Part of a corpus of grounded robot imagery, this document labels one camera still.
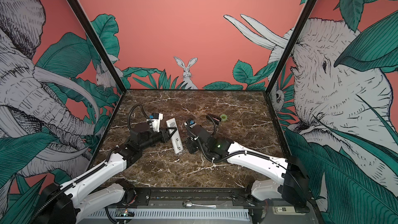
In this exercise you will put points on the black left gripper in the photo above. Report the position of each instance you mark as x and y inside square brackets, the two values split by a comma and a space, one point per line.
[165, 136]

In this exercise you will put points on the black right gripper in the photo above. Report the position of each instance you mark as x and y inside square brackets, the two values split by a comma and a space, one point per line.
[190, 142]

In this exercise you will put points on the white remote control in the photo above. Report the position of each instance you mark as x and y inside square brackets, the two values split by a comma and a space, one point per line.
[176, 139]

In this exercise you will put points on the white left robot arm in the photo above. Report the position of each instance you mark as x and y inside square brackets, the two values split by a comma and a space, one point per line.
[78, 198]

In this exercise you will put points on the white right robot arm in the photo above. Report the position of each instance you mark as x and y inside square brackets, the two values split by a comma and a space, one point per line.
[289, 178]

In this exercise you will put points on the black stapler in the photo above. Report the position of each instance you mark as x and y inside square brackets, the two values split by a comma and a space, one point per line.
[214, 119]

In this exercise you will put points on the green tape roll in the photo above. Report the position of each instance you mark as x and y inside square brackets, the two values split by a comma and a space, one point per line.
[223, 117]

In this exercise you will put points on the white labelled device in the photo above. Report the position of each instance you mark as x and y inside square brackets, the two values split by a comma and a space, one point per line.
[290, 210]

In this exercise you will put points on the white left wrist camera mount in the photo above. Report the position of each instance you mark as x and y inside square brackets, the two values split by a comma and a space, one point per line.
[154, 121]

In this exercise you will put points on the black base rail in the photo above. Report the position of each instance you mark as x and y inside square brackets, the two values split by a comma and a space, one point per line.
[238, 196]

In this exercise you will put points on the white slotted cable duct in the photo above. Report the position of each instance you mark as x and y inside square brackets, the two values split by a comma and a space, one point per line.
[162, 213]

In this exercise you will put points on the black corner frame post left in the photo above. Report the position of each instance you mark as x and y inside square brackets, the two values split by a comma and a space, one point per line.
[94, 38]

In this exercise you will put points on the black corner frame post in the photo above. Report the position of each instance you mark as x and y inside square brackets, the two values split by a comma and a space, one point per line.
[309, 5]
[94, 38]

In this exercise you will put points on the black corner frame post right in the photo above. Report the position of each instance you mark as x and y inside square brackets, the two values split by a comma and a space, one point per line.
[309, 5]

